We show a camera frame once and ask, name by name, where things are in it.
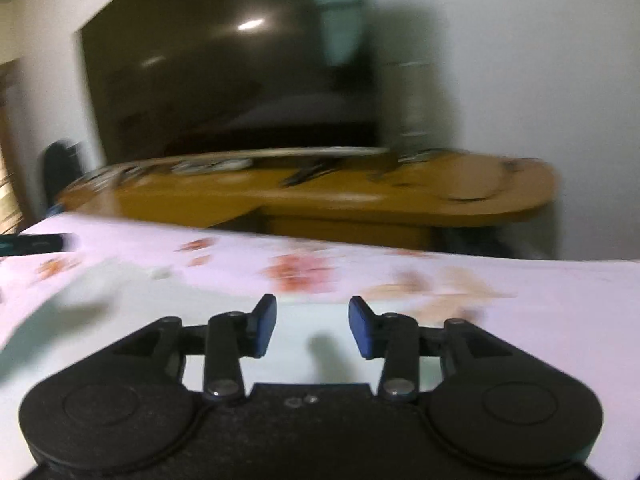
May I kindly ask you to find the white knitted sock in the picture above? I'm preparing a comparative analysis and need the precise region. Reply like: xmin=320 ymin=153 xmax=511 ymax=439
xmin=1 ymin=255 xmax=447 ymax=401

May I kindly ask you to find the dark chair with clothes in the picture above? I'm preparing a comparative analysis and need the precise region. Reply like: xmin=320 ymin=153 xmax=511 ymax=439
xmin=40 ymin=140 xmax=84 ymax=209

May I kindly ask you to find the pink floral bed sheet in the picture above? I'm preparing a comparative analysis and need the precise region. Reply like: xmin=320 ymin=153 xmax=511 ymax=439
xmin=1 ymin=214 xmax=639 ymax=479

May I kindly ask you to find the curved wooden TV stand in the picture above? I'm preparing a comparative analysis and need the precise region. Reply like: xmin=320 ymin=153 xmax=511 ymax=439
xmin=58 ymin=151 xmax=558 ymax=250

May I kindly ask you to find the black flat television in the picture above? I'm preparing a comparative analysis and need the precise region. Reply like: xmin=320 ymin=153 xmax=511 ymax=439
xmin=80 ymin=0 xmax=381 ymax=164

